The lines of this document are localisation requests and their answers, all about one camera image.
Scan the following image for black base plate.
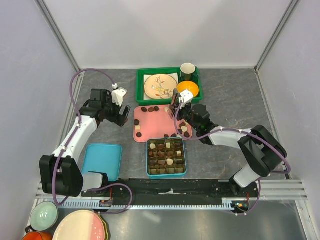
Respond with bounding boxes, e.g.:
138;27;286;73
82;177;261;201

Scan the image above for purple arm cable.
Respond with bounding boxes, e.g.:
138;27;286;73
51;68;133;215
174;101;292;217

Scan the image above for pink white plate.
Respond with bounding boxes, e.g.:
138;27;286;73
52;210;109;240

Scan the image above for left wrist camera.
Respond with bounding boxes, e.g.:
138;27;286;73
111;87;128;107

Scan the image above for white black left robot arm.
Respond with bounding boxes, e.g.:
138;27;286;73
39;87;130;197

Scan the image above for green plastic crate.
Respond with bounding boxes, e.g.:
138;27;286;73
135;66;204;106

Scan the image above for pink chocolate tray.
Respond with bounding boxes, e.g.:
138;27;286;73
133;105;180;143

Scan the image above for slotted cable duct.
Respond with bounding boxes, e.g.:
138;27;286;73
58;199;235;211

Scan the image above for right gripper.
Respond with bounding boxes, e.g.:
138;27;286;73
169;100;200;132

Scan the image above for yellow bowl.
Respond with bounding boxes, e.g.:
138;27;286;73
177;81;200;98

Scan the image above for brown plastic chocolate insert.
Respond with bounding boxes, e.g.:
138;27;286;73
147;139;186;175

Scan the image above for orange red mug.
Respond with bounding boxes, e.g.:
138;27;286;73
22;226;53;240

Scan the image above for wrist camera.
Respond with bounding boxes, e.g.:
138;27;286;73
111;87;128;107
178;89;194;105

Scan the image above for blue tin lid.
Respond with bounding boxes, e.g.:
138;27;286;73
81;143;123;182

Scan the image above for blue chocolate tin box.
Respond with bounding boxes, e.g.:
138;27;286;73
145;137;188;179

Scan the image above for aluminium frame rail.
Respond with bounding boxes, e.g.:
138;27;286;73
35;0;81;72

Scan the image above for decorated ceramic plate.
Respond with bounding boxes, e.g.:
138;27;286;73
143;74;178;100

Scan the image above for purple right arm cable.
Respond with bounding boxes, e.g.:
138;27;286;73
174;101;292;217

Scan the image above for metal tongs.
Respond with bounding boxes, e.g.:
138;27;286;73
167;88;179;119

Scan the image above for green mug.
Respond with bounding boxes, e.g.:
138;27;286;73
180;63;199;82

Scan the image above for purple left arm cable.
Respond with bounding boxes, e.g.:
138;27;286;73
51;68;133;215

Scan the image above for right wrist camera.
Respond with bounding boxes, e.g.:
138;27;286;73
178;89;194;105

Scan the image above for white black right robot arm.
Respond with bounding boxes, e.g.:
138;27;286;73
174;103;291;197

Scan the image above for pale green bowl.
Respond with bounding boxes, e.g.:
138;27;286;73
30;201;59;232

